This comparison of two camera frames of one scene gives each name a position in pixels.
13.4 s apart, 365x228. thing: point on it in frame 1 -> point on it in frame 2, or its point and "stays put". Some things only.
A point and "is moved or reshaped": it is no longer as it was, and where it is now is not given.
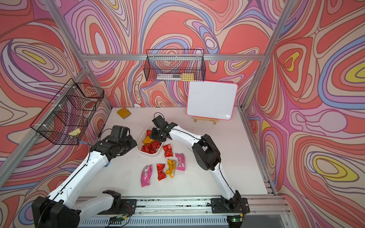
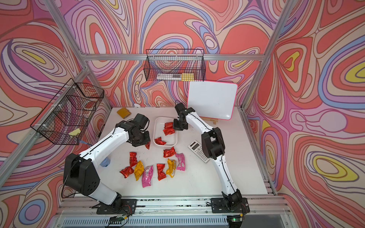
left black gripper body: [128, 144] -> [142, 138]
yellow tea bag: [172, 164] stays put
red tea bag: [161, 173] stays put
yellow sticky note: [75, 132] stays put
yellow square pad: [124, 113] stays put
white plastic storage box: [140, 142] is moved or reshaped
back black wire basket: [175, 65] stays put
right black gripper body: [156, 134] -> [180, 125]
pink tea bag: [146, 175] stays put
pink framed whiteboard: [211, 99] stays put
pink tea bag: [181, 165] stays put
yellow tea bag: [147, 140] is moved or reshaped
